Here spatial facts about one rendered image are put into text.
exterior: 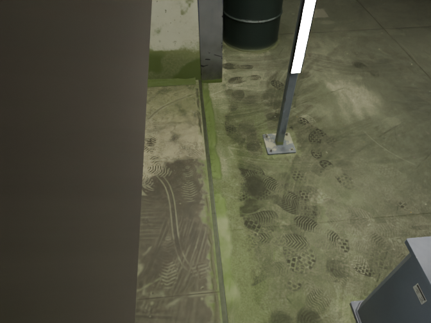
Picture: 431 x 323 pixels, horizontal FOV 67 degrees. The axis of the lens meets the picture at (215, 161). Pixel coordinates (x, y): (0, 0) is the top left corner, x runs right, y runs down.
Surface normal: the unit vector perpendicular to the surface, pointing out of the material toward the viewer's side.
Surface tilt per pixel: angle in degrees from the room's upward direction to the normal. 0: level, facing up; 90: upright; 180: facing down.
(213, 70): 90
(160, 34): 90
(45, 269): 90
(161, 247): 0
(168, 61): 90
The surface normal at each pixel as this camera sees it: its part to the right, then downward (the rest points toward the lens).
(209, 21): 0.09, 0.74
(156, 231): 0.00, -0.67
